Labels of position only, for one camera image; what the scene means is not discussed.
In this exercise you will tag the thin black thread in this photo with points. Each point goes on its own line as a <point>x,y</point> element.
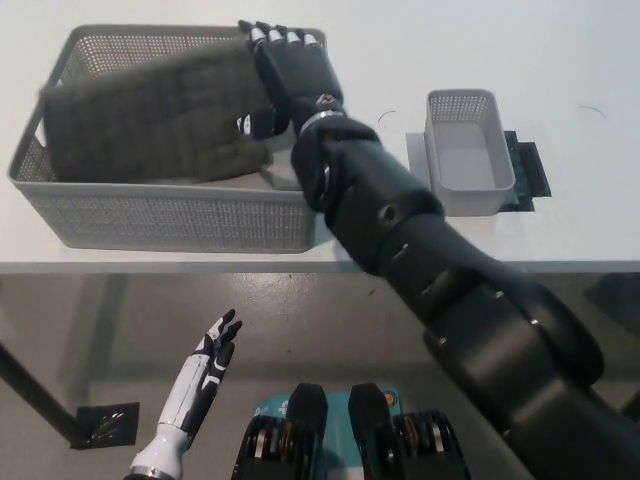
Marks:
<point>592,112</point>
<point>385,115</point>

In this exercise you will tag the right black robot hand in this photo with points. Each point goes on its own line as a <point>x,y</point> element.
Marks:
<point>295,75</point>

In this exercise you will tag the black floor plate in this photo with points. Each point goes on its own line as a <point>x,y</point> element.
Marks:
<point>105,425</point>

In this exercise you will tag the grey quilted oven glove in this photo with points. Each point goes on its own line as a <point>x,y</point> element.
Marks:
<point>150,125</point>

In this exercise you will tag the black table leg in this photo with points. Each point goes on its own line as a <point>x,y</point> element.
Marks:
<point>35,395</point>

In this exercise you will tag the large grey perforated basket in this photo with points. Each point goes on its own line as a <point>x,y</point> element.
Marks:
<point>175,220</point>

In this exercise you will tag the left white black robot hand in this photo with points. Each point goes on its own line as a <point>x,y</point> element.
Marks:
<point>200,380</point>

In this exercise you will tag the small grey perforated basket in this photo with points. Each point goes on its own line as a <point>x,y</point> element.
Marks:
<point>470,150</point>

